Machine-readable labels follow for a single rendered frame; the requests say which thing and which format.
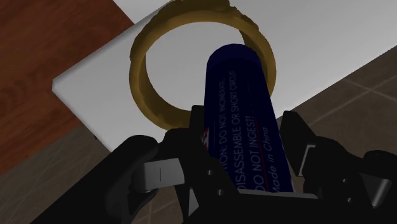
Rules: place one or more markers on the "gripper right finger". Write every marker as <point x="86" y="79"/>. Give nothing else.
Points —
<point x="328" y="161"/>

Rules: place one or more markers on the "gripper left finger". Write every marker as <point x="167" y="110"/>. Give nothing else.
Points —
<point x="136" y="167"/>

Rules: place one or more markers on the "dark blue cylindrical battery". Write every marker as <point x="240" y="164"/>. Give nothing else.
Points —
<point x="238" y="93"/>

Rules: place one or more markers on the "white table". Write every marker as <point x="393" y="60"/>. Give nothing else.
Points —
<point x="99" y="93"/>

